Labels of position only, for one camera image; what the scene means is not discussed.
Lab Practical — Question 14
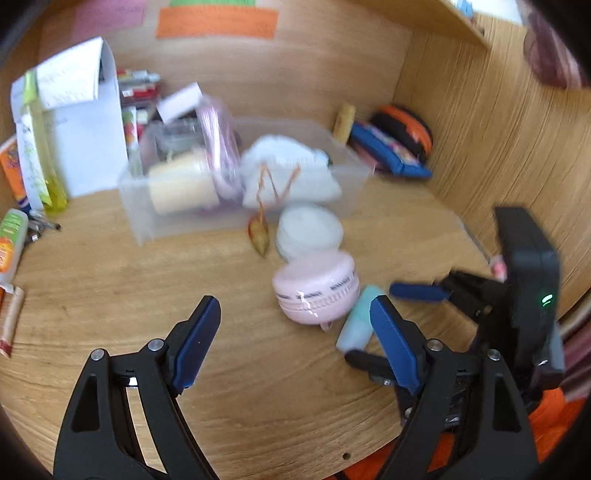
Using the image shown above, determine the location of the orange cloth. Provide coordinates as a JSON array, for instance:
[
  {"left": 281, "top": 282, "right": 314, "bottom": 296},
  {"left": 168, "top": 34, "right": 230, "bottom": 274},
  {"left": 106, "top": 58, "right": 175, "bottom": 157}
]
[{"left": 341, "top": 387, "right": 575, "bottom": 480}]

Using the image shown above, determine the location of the wooden shelf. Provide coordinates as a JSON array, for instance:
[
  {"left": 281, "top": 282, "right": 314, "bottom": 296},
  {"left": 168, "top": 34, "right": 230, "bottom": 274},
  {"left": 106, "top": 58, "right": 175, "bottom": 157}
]
[{"left": 434, "top": 0, "right": 492, "bottom": 51}]

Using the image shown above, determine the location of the white green printed tube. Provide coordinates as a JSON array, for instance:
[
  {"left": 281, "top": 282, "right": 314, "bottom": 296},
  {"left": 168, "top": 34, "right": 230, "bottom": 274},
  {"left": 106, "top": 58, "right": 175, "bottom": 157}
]
[{"left": 16, "top": 111, "right": 51, "bottom": 209}]

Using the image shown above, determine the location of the white cloth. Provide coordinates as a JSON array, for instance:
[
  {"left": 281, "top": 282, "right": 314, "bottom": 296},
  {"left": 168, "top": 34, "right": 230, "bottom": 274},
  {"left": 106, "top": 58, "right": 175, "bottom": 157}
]
[{"left": 239, "top": 134, "right": 343, "bottom": 209}]

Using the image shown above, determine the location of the black orange zip case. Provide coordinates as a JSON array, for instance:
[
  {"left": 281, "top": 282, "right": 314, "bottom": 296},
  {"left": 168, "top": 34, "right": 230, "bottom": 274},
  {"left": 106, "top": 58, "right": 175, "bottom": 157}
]
[{"left": 371, "top": 104, "right": 434, "bottom": 163}]

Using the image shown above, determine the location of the orange sunscreen tube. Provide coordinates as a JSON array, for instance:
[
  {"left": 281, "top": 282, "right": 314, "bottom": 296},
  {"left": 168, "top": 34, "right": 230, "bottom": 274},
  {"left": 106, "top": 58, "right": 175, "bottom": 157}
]
[{"left": 0, "top": 137, "right": 29, "bottom": 209}]

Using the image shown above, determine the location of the white red lip balm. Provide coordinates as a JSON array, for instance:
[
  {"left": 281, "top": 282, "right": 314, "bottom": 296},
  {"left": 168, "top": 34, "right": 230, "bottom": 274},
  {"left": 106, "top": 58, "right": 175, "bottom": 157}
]
[{"left": 0, "top": 285, "right": 25, "bottom": 359}]

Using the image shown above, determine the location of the yellow spray bottle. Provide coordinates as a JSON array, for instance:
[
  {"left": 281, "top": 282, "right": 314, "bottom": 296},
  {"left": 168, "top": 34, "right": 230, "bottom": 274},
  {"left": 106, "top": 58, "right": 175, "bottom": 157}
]
[{"left": 23, "top": 71, "right": 68, "bottom": 216}]

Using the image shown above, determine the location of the green paper note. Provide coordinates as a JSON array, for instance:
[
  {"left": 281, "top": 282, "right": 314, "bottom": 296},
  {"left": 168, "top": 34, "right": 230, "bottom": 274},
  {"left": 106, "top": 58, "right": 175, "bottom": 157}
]
[{"left": 168, "top": 0, "right": 257, "bottom": 8}]

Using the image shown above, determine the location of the stack of snack packets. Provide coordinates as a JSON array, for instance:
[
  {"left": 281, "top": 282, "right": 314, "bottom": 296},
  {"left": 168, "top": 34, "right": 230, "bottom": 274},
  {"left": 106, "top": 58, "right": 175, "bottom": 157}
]
[{"left": 117, "top": 69, "right": 163, "bottom": 112}]

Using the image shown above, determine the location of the white rectangular box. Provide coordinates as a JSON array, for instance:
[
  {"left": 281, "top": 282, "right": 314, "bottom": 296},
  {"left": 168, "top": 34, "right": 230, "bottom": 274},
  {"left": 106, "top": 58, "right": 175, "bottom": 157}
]
[{"left": 156, "top": 82, "right": 204, "bottom": 123}]

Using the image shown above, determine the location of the white paper bag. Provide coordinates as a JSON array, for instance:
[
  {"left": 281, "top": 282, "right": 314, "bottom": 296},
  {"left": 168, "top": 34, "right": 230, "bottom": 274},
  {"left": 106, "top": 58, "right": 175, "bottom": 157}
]
[{"left": 11, "top": 37, "right": 129, "bottom": 198}]

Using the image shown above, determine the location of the pink cord bundle bag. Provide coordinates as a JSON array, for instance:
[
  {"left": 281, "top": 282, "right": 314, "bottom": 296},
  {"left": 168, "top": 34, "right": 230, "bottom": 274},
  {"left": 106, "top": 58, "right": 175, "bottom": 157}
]
[{"left": 198, "top": 96, "right": 244, "bottom": 214}]

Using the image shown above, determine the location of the teal tube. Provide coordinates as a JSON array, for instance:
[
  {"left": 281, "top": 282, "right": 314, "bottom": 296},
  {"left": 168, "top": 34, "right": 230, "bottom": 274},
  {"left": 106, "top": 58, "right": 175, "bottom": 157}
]
[{"left": 335, "top": 285, "right": 385, "bottom": 354}]

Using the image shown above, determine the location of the wooden desktop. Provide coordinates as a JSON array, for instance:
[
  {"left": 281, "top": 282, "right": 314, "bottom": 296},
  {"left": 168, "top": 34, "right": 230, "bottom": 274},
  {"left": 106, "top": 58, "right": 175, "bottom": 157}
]
[{"left": 0, "top": 175, "right": 504, "bottom": 480}]

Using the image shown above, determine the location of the dark maroon cloth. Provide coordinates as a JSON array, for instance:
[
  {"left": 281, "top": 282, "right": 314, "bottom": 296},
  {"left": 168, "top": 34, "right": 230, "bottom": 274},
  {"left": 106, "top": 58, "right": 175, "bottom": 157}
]
[{"left": 523, "top": 8, "right": 583, "bottom": 89}]

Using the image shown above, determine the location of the orange label sanitizer bottle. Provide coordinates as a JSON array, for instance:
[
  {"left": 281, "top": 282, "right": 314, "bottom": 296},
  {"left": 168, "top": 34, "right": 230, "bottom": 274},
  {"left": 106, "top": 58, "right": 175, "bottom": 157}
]
[{"left": 0, "top": 208, "right": 29, "bottom": 285}]

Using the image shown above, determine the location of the clear plastic storage bin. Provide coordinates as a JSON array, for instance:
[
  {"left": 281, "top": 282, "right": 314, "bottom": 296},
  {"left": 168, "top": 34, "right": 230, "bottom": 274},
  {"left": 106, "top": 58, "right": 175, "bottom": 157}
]
[{"left": 117, "top": 116, "right": 371, "bottom": 246}]

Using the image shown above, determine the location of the beige cork stick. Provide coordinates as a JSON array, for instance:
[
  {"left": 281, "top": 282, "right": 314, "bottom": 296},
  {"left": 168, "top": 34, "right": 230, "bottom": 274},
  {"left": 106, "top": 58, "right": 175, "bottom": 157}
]
[{"left": 332, "top": 103, "right": 357, "bottom": 142}]

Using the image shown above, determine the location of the pink paper note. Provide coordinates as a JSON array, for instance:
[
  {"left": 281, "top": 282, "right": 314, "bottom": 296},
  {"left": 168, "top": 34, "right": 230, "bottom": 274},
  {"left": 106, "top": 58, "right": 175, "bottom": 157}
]
[{"left": 73, "top": 0, "right": 147, "bottom": 31}]

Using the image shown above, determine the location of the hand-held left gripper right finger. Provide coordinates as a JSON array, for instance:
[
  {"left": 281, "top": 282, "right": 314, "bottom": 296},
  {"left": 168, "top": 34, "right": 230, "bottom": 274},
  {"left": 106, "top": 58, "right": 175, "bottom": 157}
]
[{"left": 369, "top": 295, "right": 539, "bottom": 480}]

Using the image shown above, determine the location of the blue pencil case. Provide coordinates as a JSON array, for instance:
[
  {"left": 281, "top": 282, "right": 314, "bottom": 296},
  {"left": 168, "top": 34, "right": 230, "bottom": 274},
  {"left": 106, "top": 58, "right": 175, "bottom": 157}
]
[{"left": 348, "top": 122, "right": 433, "bottom": 179}]

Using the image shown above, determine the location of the beige tape roll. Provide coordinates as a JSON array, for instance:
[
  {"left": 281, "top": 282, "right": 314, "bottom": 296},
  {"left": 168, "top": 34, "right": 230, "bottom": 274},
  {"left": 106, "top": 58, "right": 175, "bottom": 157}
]
[{"left": 148, "top": 148, "right": 221, "bottom": 216}]

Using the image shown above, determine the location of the beige charm with string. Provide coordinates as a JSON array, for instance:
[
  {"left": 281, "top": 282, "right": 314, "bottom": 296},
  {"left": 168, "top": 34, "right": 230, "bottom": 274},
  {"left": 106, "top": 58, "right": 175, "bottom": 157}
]
[{"left": 247, "top": 161, "right": 302, "bottom": 259}]

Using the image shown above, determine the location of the fruit print packet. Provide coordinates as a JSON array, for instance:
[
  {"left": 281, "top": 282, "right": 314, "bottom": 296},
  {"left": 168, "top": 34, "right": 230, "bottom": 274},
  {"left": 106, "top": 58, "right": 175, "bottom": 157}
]
[{"left": 122, "top": 106, "right": 140, "bottom": 163}]

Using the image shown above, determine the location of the white round pad container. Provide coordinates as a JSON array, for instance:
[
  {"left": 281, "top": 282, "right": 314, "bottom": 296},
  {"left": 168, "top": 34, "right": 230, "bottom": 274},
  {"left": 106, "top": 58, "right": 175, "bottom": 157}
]
[{"left": 276, "top": 202, "right": 345, "bottom": 262}]

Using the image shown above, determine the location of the orange paper note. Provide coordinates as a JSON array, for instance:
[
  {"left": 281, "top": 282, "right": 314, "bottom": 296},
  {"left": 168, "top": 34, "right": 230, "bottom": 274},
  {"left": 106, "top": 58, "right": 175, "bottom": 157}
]
[{"left": 156, "top": 6, "right": 280, "bottom": 40}]

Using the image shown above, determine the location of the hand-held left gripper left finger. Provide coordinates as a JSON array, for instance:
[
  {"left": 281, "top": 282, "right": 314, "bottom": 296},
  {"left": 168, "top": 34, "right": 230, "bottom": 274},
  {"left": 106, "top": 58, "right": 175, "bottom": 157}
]
[{"left": 53, "top": 295, "right": 221, "bottom": 480}]

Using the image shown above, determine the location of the bundle of grey pens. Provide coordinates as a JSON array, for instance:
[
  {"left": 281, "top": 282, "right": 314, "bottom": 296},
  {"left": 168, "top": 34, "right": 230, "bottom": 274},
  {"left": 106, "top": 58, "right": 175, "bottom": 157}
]
[{"left": 25, "top": 210, "right": 62, "bottom": 244}]

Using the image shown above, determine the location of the pink round case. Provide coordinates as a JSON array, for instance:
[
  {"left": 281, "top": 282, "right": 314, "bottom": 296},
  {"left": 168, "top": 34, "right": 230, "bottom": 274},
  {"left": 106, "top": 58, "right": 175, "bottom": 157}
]
[{"left": 272, "top": 250, "right": 361, "bottom": 327}]

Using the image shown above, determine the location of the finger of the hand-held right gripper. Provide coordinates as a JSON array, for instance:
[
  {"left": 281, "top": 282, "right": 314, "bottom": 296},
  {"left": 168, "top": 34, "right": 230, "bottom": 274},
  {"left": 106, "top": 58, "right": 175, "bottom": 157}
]
[
  {"left": 389, "top": 270, "right": 509, "bottom": 324},
  {"left": 344, "top": 349, "right": 400, "bottom": 387}
]

